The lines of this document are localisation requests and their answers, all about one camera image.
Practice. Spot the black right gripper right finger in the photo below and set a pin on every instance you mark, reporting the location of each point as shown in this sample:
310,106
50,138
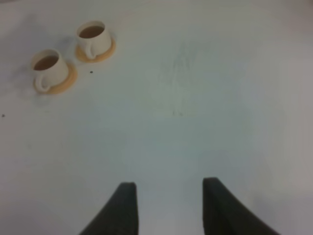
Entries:
224,214

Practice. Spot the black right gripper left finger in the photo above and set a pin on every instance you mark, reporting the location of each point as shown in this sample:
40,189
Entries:
119,216

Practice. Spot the near orange coaster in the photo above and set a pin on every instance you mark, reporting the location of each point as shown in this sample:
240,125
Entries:
68,82

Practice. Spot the orange coaster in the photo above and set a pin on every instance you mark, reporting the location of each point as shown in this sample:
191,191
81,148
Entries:
79,54
68,82

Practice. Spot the far orange coaster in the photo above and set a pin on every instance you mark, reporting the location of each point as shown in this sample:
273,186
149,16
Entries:
79,54

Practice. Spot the near white teacup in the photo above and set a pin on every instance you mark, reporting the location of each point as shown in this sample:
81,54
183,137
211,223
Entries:
50,69

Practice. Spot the white teacup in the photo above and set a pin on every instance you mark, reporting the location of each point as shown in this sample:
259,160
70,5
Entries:
50,69
93,38

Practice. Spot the far white teacup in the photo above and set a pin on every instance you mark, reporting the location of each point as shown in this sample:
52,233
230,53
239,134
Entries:
93,38

